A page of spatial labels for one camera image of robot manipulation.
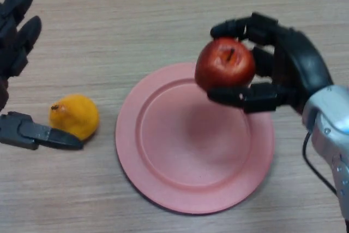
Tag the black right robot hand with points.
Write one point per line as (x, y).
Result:
(300, 61)

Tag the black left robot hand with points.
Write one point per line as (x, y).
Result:
(13, 39)

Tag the pink round plate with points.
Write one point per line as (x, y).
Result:
(191, 162)

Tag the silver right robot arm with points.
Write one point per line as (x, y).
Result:
(327, 124)

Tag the yellow pear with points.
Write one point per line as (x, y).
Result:
(75, 114)

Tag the red apple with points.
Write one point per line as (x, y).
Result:
(223, 66)

